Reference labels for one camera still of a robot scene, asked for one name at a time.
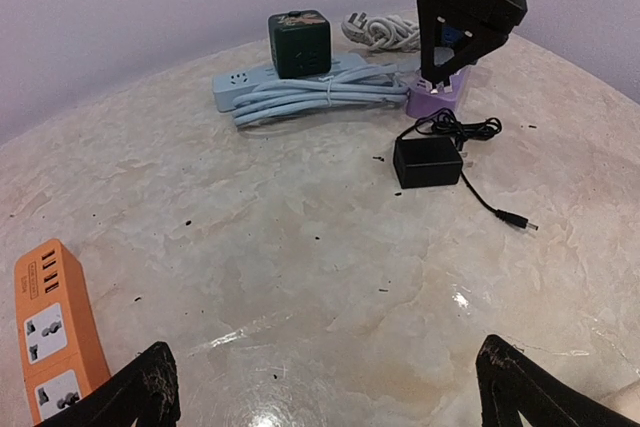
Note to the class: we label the blue cube socket adapter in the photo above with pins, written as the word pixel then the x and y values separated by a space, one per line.
pixel 450 36

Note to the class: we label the purple power strip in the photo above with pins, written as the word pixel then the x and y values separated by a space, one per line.
pixel 423 101

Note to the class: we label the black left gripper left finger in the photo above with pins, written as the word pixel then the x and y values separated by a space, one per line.
pixel 143 393

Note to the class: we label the orange power strip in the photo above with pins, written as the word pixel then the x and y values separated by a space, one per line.
pixel 61 353

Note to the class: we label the black power adapter with cable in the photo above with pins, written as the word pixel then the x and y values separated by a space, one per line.
pixel 430 154

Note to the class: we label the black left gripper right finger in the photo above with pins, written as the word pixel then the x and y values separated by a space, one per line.
pixel 513 388

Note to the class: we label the dark green cube socket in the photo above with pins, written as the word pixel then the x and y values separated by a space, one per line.
pixel 300 43

